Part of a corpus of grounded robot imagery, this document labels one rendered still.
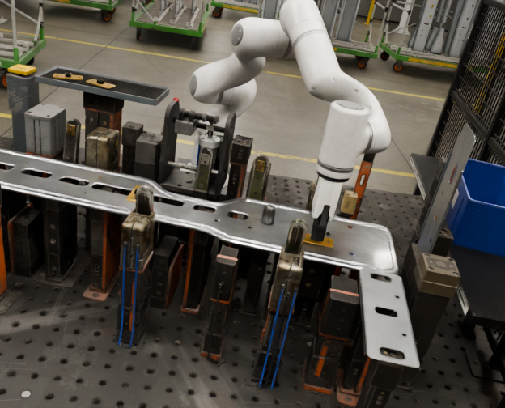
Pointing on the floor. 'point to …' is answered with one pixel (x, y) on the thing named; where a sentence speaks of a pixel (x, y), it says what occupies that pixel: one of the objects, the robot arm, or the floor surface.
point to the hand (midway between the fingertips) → (318, 230)
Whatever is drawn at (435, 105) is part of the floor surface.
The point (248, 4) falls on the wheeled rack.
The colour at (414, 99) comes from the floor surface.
